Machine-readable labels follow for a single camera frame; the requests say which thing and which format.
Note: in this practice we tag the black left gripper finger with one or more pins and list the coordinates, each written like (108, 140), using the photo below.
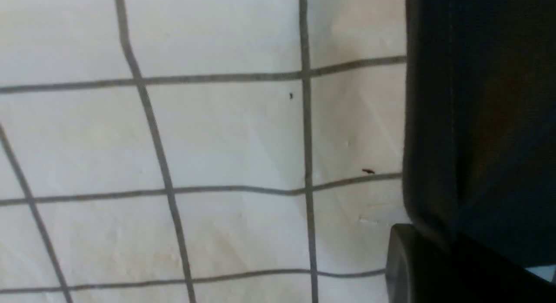
(418, 271)

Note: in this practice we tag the gray long-sleeve top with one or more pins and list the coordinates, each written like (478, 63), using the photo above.
(479, 147)

